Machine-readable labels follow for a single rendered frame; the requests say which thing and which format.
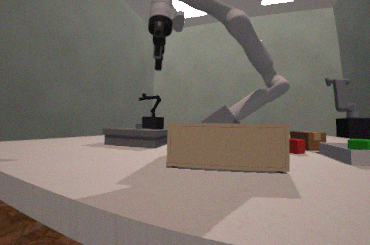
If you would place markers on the green block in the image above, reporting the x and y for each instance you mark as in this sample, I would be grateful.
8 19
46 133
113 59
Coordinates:
359 144

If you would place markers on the red block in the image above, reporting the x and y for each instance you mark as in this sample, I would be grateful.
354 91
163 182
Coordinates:
297 146

